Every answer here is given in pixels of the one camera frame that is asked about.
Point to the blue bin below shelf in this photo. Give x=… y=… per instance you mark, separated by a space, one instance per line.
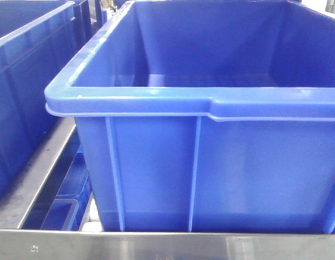
x=64 y=199

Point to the large blue crate centre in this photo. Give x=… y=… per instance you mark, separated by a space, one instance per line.
x=207 y=116

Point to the large blue crate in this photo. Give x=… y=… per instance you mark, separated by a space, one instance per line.
x=207 y=116
x=36 y=41

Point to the large blue crate left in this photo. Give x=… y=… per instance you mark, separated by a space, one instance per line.
x=36 y=41

